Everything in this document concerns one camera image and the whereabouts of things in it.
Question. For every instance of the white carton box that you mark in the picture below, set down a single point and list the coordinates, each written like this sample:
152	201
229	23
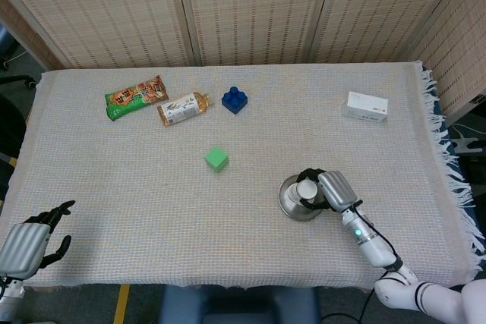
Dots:
364	107

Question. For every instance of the white plastic cup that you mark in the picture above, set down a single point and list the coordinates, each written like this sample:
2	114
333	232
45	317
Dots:
305	189

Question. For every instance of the round stainless steel plate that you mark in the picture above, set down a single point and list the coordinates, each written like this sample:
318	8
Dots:
296	214

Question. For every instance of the plastic tea bottle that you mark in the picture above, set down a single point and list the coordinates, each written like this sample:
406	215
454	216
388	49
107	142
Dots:
182	109

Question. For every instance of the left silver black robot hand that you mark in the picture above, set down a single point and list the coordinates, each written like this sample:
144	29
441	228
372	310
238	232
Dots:
23	248

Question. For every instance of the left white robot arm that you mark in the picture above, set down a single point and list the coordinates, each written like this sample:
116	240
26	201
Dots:
9	297

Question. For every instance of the light woven side screen panel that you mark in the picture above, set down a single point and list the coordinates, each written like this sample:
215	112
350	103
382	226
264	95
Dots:
455	54

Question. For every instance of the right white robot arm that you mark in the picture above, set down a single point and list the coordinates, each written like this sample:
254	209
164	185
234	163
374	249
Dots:
374	248

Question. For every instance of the beige woven fringed tablecloth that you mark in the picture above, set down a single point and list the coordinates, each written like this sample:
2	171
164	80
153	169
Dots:
152	187

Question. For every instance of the green orange snack bag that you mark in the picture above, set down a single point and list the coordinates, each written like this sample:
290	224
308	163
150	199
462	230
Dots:
133	98

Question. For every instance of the blue studded building block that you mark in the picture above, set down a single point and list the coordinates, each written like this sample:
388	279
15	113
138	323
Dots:
234	101

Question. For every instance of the blue padded seat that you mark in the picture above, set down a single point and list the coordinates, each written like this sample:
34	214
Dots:
4	43

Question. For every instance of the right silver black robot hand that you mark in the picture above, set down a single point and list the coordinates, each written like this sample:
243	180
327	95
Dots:
338	191

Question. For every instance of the green cube block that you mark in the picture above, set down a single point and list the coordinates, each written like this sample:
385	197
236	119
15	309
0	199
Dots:
216	159

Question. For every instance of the black chair star base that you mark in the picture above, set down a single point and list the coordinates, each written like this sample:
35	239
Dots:
15	78

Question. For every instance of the wide woven folding screen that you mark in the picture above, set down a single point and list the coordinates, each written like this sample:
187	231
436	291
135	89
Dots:
247	9

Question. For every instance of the brown woven side screen panel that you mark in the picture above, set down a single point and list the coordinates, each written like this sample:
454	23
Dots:
26	35

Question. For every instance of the white floor stand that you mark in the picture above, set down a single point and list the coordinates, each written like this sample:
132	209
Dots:
465	145

